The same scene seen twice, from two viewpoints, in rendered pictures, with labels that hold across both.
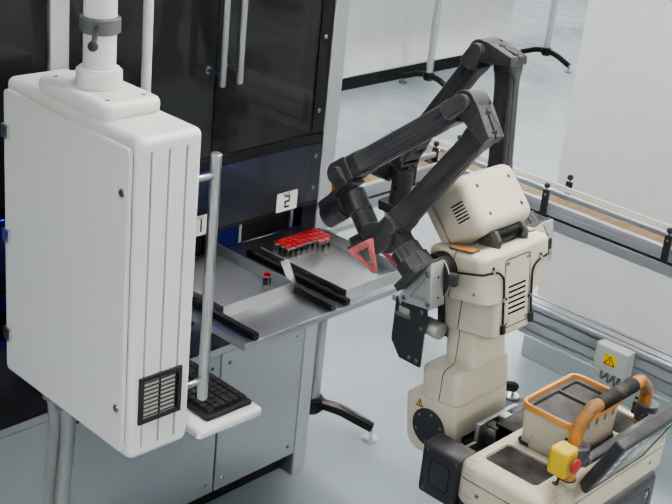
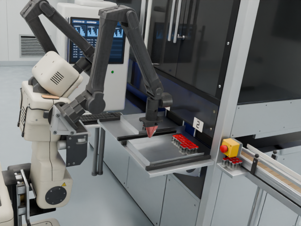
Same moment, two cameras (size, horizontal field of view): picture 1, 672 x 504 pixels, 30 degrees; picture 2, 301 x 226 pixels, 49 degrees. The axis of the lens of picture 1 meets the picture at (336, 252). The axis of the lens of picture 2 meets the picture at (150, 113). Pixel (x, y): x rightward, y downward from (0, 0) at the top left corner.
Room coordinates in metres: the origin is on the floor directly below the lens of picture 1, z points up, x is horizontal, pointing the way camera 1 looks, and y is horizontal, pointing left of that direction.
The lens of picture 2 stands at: (3.67, -1.58, 1.71)
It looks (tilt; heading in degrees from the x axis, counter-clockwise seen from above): 21 degrees down; 107
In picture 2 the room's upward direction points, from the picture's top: 7 degrees clockwise
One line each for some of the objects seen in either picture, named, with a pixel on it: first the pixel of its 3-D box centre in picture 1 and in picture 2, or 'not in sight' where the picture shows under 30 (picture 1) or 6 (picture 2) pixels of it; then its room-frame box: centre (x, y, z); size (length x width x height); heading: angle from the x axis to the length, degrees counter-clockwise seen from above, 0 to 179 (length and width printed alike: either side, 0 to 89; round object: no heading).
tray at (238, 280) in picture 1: (217, 277); (152, 123); (3.12, 0.32, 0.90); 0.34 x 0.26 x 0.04; 49
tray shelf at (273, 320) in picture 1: (279, 280); (155, 139); (3.20, 0.15, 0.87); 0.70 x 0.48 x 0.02; 139
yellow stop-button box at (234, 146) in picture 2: not in sight; (230, 147); (3.64, 0.02, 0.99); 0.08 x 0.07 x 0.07; 49
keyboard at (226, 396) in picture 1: (178, 374); (97, 118); (2.71, 0.36, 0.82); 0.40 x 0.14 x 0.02; 47
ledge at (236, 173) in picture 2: (327, 221); (234, 168); (3.68, 0.04, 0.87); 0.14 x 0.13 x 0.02; 49
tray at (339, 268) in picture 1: (333, 262); (164, 149); (3.30, 0.00, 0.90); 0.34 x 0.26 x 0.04; 49
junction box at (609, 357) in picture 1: (613, 359); not in sight; (3.66, -0.94, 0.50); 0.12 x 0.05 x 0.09; 49
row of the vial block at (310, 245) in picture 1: (307, 247); (181, 145); (3.38, 0.09, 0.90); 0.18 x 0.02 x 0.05; 139
